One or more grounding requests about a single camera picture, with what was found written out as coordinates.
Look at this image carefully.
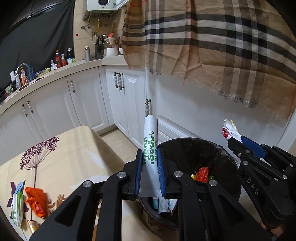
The chrome kitchen faucet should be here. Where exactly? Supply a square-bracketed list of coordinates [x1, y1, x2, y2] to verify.
[16, 63, 31, 81]

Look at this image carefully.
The dark hanging cloth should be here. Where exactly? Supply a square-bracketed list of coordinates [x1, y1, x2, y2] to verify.
[0, 0, 75, 93]

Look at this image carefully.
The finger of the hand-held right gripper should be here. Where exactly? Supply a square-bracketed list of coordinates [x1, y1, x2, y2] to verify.
[240, 136, 296, 167]
[227, 137, 287, 181]

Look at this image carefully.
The plaid beige cloth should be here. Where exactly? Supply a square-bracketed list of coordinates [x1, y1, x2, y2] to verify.
[121, 0, 296, 121]

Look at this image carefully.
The white water heater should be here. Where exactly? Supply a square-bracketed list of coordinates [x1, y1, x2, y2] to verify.
[86, 0, 117, 12]

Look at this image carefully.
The black knife block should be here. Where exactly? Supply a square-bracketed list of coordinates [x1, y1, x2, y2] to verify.
[95, 35, 105, 59]

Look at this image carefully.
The brown bottle with black cap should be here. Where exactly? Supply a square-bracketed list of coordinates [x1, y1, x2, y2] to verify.
[26, 219, 40, 234]

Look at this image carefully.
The white packet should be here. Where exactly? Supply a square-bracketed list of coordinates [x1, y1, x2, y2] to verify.
[222, 119, 242, 144]
[159, 199, 178, 214]

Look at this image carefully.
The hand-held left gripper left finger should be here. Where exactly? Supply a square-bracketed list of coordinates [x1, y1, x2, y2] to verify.
[29, 149, 144, 241]

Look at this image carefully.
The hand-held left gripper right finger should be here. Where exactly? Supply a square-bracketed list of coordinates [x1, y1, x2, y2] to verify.
[157, 148, 272, 241]

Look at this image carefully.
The white tube with green print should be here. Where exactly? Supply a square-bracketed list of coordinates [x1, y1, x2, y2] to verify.
[138, 115, 162, 198]

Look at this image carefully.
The orange plastic bag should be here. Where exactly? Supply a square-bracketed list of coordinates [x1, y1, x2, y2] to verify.
[25, 186, 48, 218]

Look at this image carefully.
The yellow green packet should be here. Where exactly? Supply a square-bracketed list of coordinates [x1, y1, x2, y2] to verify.
[33, 68, 51, 78]

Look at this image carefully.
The orange dish soap bottle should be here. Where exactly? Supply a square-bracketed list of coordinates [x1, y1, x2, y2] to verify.
[19, 67, 28, 87]

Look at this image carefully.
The red plastic bag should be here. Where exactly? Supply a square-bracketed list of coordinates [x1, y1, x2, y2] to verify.
[194, 167, 210, 183]

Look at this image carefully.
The black trash bin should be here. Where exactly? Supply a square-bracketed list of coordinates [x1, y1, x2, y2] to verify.
[138, 138, 242, 232]

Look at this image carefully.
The green wet wipes packet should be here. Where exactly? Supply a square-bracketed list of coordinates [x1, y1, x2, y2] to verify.
[10, 181, 26, 227]

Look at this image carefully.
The white bottle with blue label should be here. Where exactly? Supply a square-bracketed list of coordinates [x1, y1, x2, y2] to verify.
[10, 71, 21, 90]

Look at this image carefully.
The floral beige tablecloth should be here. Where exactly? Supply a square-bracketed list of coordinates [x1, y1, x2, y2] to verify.
[0, 125, 139, 241]

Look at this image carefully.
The white kitchen cabinet unit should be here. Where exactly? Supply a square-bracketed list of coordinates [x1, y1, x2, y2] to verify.
[0, 59, 296, 172]

